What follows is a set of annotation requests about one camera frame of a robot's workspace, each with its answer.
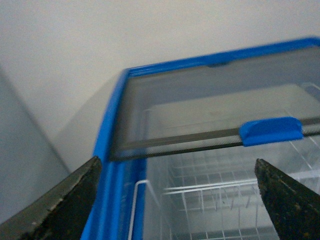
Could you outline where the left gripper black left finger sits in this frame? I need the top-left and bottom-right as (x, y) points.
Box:
(0, 156), (102, 240)

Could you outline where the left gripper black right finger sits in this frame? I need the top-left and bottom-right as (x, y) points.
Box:
(254, 158), (320, 240)

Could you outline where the glass sliding lid blue handle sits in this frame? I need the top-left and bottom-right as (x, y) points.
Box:
(110, 46), (320, 161)

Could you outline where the white chest freezer blue rim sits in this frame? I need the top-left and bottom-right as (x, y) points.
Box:
(51, 37), (320, 240)

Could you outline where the white wire freezer basket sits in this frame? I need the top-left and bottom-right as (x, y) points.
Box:
(128, 136), (320, 240)

